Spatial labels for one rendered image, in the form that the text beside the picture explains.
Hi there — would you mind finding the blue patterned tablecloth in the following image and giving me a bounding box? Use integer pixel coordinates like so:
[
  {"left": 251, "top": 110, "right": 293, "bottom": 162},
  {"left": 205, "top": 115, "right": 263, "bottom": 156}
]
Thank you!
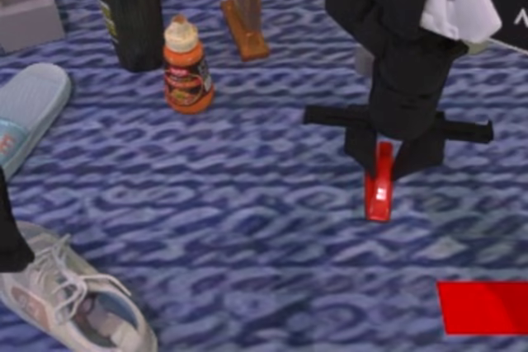
[{"left": 0, "top": 0, "right": 528, "bottom": 352}]

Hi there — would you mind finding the grey hollow box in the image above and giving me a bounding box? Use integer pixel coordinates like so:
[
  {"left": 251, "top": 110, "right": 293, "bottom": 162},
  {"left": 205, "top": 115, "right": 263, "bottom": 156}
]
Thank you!
[{"left": 0, "top": 0, "right": 67, "bottom": 54}]

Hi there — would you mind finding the red rectangle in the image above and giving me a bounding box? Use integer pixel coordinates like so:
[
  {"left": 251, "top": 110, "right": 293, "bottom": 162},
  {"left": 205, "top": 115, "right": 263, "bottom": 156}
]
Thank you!
[{"left": 436, "top": 280, "right": 528, "bottom": 336}]

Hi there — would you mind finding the orange sauce bottle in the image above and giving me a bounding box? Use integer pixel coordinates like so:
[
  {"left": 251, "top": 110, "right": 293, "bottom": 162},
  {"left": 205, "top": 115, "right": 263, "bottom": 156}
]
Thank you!
[{"left": 162, "top": 13, "right": 216, "bottom": 116}]

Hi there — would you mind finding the black tumbler bottle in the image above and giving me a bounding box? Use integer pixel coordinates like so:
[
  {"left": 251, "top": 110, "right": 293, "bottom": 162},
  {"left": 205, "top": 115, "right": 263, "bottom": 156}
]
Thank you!
[{"left": 80, "top": 0, "right": 167, "bottom": 73}]

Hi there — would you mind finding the white laced sneaker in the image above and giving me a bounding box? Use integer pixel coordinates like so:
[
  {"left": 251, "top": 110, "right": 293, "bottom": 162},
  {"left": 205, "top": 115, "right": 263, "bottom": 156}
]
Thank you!
[{"left": 0, "top": 219, "right": 160, "bottom": 352}]

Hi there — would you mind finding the copper trophy figure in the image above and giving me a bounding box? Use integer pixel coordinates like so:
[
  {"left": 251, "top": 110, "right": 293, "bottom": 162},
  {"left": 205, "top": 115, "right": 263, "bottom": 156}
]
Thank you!
[{"left": 219, "top": 0, "right": 271, "bottom": 62}]

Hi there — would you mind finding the light blue slipper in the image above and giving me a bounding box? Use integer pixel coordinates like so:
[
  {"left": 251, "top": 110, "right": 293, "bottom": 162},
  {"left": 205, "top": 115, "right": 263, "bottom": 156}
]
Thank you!
[{"left": 0, "top": 62, "right": 73, "bottom": 180}]

